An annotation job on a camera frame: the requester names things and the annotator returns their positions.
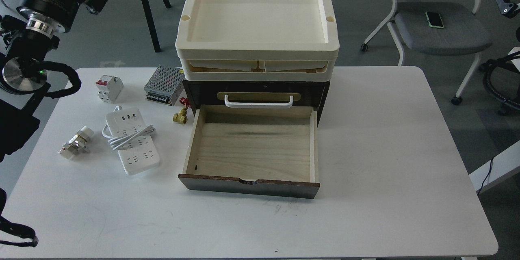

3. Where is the cream lower plastic tray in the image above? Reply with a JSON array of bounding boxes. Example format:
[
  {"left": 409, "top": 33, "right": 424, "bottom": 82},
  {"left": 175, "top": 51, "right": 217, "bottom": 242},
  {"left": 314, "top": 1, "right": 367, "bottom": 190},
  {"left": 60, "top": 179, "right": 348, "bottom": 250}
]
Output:
[{"left": 181, "top": 59, "right": 335, "bottom": 82}]

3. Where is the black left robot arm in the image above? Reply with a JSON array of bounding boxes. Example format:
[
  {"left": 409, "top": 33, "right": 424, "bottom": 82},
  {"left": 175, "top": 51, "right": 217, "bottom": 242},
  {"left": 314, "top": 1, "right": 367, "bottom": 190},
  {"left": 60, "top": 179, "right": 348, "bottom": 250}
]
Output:
[{"left": 0, "top": 0, "right": 108, "bottom": 158}]

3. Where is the open wooden drawer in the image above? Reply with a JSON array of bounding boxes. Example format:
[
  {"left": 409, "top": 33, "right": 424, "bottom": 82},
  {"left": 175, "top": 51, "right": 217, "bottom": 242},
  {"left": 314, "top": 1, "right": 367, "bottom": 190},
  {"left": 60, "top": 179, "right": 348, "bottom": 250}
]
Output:
[{"left": 178, "top": 105, "right": 320, "bottom": 199}]

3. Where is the metal mesh power supply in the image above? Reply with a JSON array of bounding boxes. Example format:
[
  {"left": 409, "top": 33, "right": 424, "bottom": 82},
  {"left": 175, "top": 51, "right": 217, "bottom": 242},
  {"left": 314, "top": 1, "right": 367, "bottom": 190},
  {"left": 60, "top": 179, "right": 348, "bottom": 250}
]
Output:
[{"left": 144, "top": 65, "right": 184, "bottom": 106}]

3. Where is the white side table edge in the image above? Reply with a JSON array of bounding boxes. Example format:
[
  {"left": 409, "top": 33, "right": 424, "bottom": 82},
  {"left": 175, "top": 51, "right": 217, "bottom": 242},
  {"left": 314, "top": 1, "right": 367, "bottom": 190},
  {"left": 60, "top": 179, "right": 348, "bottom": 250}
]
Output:
[{"left": 469, "top": 141, "right": 520, "bottom": 192}]

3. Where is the white power strip with cable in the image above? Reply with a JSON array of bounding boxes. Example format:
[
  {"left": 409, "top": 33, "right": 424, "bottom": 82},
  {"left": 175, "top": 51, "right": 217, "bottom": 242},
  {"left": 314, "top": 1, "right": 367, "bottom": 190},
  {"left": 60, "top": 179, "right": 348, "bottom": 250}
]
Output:
[{"left": 102, "top": 106, "right": 160, "bottom": 175}]

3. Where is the grey office chair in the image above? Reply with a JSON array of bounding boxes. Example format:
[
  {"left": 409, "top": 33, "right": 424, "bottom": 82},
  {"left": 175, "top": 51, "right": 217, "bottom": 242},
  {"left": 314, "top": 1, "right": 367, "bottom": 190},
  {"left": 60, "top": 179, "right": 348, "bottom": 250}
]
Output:
[{"left": 361, "top": 0, "right": 492, "bottom": 106}]

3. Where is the cream plastic tray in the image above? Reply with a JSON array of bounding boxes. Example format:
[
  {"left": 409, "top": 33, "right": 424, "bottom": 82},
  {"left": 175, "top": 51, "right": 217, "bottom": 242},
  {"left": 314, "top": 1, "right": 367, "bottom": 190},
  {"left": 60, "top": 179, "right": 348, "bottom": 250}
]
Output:
[
  {"left": 181, "top": 59, "right": 335, "bottom": 82},
  {"left": 175, "top": 0, "right": 340, "bottom": 61}
]

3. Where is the silver white pipe fitting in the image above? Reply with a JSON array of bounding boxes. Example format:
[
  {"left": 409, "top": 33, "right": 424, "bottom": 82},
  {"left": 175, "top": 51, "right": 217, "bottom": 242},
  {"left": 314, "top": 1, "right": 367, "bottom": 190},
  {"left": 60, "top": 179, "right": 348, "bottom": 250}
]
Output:
[{"left": 58, "top": 126, "right": 94, "bottom": 160}]

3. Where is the white red circuit breaker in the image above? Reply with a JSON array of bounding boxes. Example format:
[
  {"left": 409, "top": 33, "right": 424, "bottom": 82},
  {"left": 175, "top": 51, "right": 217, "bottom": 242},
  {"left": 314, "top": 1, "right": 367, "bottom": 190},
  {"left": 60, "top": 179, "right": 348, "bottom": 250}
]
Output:
[{"left": 96, "top": 75, "right": 124, "bottom": 103}]

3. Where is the green cased smartphone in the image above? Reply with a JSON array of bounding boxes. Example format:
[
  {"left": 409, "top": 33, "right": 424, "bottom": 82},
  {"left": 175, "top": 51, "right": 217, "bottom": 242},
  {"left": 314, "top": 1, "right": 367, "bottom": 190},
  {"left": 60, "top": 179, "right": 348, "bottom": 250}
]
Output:
[{"left": 425, "top": 11, "right": 444, "bottom": 29}]

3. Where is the white drawer handle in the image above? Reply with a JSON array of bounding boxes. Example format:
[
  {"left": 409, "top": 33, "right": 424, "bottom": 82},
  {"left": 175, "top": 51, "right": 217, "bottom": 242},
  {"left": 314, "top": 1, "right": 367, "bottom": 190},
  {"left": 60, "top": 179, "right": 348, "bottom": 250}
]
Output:
[{"left": 224, "top": 94, "right": 294, "bottom": 109}]

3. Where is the brass valve red handle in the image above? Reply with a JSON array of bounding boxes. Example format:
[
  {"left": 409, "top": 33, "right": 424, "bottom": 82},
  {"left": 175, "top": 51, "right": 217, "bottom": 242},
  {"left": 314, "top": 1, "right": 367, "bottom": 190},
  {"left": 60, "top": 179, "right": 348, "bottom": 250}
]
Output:
[{"left": 172, "top": 97, "right": 191, "bottom": 124}]

